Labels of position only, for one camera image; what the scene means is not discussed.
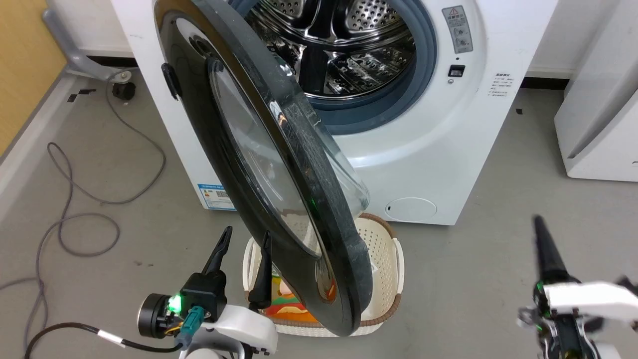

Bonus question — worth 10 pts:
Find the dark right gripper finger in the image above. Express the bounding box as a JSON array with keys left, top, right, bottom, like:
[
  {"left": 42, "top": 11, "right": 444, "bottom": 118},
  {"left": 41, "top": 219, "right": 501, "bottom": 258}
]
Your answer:
[
  {"left": 532, "top": 215, "right": 580, "bottom": 286},
  {"left": 617, "top": 276, "right": 638, "bottom": 300}
]

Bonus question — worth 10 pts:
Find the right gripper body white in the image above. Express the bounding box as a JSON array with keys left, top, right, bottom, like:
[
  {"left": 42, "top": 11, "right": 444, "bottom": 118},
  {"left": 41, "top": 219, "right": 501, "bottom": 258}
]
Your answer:
[{"left": 517, "top": 279, "right": 638, "bottom": 359}]

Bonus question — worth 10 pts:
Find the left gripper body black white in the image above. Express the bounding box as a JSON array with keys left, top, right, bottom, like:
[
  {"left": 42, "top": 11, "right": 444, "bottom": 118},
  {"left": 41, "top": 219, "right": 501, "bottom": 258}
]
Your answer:
[{"left": 179, "top": 271, "right": 279, "bottom": 357}]

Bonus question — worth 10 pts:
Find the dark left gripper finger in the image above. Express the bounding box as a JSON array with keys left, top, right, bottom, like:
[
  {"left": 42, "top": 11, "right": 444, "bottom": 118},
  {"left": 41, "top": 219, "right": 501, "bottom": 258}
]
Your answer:
[
  {"left": 247, "top": 230, "right": 274, "bottom": 312},
  {"left": 201, "top": 226, "right": 233, "bottom": 275}
]

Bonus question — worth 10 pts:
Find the black round glass washer door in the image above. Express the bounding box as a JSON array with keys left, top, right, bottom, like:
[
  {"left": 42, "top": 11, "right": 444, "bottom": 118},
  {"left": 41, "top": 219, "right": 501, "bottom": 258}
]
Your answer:
[{"left": 153, "top": 0, "right": 374, "bottom": 337}]

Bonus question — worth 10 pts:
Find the white front-load washing machine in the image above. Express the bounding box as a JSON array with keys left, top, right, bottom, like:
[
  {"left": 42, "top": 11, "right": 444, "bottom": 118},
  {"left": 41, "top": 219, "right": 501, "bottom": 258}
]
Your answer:
[{"left": 111, "top": 0, "right": 559, "bottom": 226}]

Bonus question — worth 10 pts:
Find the orange colourful toy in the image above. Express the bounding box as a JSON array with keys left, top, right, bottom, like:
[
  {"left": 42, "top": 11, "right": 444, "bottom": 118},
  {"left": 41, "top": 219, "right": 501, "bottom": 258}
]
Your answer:
[{"left": 263, "top": 276, "right": 320, "bottom": 324}]

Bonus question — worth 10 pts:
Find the blue energy label sticker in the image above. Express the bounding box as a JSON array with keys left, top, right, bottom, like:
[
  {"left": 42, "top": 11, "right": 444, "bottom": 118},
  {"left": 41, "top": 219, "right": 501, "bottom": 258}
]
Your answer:
[{"left": 197, "top": 183, "right": 237, "bottom": 212}]

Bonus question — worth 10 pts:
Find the white perforated laundry basket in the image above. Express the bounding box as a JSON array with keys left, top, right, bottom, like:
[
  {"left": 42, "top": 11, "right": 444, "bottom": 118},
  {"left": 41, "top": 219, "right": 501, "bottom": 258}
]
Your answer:
[{"left": 243, "top": 213, "right": 405, "bottom": 338}]

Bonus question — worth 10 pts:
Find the white cabinet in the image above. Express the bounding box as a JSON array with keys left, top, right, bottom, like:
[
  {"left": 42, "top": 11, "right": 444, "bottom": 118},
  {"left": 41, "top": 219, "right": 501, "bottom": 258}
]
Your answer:
[{"left": 554, "top": 0, "right": 638, "bottom": 182}]

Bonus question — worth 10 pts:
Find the black caster wheel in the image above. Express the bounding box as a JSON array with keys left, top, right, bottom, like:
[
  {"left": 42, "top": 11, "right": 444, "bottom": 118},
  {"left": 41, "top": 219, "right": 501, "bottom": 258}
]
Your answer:
[{"left": 112, "top": 80, "right": 137, "bottom": 101}]

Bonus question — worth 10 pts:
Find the grey warning sticker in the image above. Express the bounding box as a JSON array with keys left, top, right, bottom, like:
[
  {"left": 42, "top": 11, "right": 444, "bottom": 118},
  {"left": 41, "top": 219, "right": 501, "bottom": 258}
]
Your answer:
[{"left": 442, "top": 5, "right": 475, "bottom": 54}]

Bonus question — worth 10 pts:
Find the grey metal cart leg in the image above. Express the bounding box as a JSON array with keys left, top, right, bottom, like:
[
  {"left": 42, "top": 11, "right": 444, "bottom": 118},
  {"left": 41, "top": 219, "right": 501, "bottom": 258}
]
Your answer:
[{"left": 42, "top": 7, "right": 133, "bottom": 83}]

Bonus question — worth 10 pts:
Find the grey floor cable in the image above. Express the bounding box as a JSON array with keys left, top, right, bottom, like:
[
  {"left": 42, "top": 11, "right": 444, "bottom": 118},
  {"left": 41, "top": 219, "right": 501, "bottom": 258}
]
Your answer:
[{"left": 0, "top": 81, "right": 166, "bottom": 359}]

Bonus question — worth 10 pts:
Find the black cable with white tag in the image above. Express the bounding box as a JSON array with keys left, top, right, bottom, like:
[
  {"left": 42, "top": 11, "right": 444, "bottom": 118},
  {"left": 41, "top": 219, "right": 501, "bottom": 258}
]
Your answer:
[{"left": 24, "top": 307, "right": 206, "bottom": 359}]

